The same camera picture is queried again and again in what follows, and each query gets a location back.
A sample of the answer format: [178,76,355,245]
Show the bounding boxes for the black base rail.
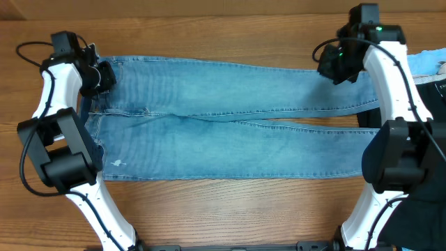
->
[146,241,353,251]

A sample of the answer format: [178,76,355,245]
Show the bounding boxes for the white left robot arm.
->
[17,31,148,250]

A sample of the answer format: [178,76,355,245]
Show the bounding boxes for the light blue folded cloth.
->
[408,48,445,85]

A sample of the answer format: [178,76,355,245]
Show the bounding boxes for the light blue denim jeans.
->
[80,56,378,181]

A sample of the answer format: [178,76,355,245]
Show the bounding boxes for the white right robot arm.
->
[317,3,445,250]

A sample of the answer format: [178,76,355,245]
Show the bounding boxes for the black folded garment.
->
[357,79,445,251]

